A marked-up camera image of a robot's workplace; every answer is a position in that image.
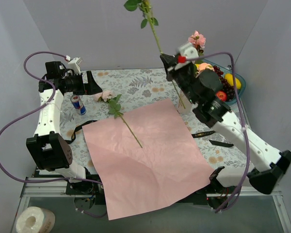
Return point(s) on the black ribbon with gold text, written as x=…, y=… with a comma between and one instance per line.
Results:
x=195, y=135

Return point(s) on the blue silver energy drink can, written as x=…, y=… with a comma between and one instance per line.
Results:
x=78, y=104

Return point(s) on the red apple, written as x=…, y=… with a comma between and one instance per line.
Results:
x=221, y=95

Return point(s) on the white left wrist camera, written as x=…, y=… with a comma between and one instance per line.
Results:
x=74, y=65

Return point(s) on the teal plastic fruit basket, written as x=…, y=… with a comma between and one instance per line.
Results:
x=225, y=71

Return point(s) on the floral patterned table mat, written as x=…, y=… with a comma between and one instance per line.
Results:
x=139, y=87

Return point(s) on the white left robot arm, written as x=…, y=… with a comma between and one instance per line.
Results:
x=47, y=147

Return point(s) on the single pink flower stem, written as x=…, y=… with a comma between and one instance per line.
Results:
x=203, y=66

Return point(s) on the yellow mango right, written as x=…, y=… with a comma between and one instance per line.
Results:
x=231, y=81

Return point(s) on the purple wrapping paper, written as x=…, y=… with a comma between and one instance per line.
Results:
x=146, y=160

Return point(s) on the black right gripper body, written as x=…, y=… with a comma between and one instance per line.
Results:
x=174, y=67

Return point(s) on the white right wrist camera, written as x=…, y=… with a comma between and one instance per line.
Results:
x=187, y=53

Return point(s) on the dark red grape bunch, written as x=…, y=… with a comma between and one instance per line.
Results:
x=229, y=90

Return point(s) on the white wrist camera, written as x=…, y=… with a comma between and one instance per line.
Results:
x=187, y=53
x=74, y=65

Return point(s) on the aluminium frame rail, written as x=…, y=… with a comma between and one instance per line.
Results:
x=49, y=189

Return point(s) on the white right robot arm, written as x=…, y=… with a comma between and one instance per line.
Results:
x=269, y=163

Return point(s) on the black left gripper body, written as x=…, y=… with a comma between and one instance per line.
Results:
x=88, y=83

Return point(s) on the white toilet paper roll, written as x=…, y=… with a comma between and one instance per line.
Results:
x=35, y=220

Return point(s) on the white ribbed ceramic vase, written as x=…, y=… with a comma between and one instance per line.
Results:
x=184, y=105

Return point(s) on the pink artificial flower bouquet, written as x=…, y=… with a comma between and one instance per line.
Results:
x=114, y=107

